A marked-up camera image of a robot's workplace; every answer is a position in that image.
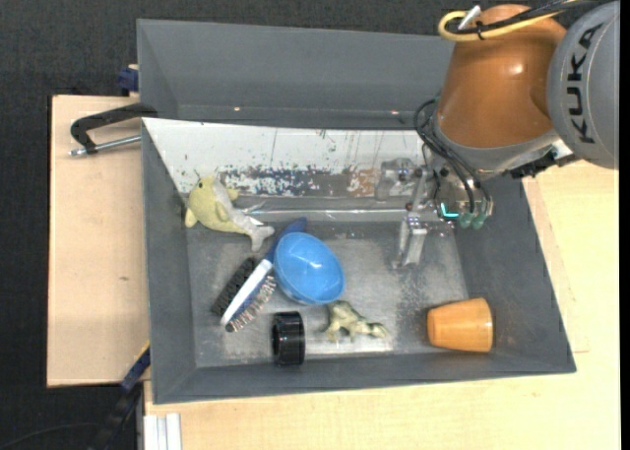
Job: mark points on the blue plastic bowl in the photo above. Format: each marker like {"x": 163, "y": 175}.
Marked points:
{"x": 307, "y": 268}

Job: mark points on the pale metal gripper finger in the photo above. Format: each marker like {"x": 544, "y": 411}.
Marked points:
{"x": 412, "y": 243}
{"x": 396, "y": 177}

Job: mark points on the yellow and grey plush shark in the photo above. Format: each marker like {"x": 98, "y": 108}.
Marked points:
{"x": 211, "y": 204}

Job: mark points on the blue and white brush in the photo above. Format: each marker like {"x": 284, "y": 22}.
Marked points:
{"x": 251, "y": 288}

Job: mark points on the orange cup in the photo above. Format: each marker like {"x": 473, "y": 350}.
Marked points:
{"x": 460, "y": 325}

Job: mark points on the green toy dinosaur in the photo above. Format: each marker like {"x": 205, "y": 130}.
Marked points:
{"x": 347, "y": 321}

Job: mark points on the grey metal bin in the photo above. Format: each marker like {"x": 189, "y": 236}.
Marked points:
{"x": 374, "y": 69}

